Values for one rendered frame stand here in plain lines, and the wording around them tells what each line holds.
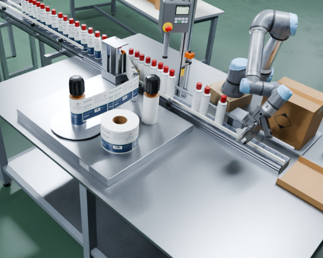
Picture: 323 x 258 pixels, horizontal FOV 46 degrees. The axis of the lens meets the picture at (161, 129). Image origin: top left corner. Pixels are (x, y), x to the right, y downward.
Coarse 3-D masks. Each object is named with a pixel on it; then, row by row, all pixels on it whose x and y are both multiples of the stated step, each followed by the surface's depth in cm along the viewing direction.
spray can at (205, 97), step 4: (208, 88) 221; (204, 92) 223; (208, 92) 222; (204, 96) 222; (208, 96) 222; (204, 100) 224; (208, 100) 224; (200, 104) 228; (204, 104) 226; (208, 104) 227; (200, 108) 228; (204, 108) 227; (200, 112) 230; (204, 112) 229
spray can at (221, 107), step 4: (224, 96) 215; (220, 100) 216; (224, 100) 215; (220, 104) 216; (224, 104) 216; (220, 108) 217; (224, 108) 217; (216, 112) 221; (220, 112) 219; (224, 112) 220; (216, 116) 222; (220, 116) 221; (216, 120) 223; (220, 120) 222; (220, 124) 224
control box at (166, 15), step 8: (160, 0) 223; (168, 0) 219; (176, 0) 220; (160, 8) 224; (168, 8) 218; (160, 16) 225; (168, 16) 221; (176, 16) 223; (184, 16) 224; (160, 24) 227; (168, 24) 224; (176, 24) 226; (184, 24) 227; (168, 32) 228; (176, 32) 229; (184, 32) 231
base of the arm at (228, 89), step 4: (228, 80) 244; (224, 84) 250; (228, 84) 245; (232, 84) 243; (236, 84) 243; (224, 88) 248; (228, 88) 245; (232, 88) 244; (236, 88) 244; (224, 92) 248; (228, 92) 246; (232, 92) 245; (236, 92) 245; (240, 92) 246; (228, 96) 247; (232, 96) 246; (236, 96) 246; (240, 96) 248
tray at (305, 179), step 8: (304, 160) 213; (296, 168) 210; (304, 168) 210; (312, 168) 211; (320, 168) 208; (288, 176) 204; (296, 176) 205; (304, 176) 205; (312, 176) 206; (320, 176) 206; (280, 184) 198; (288, 184) 194; (296, 184) 200; (304, 184) 200; (312, 184) 201; (320, 184) 201; (296, 192) 193; (304, 192) 195; (312, 192) 196; (320, 192) 196; (312, 200) 188; (320, 200) 192; (320, 208) 187
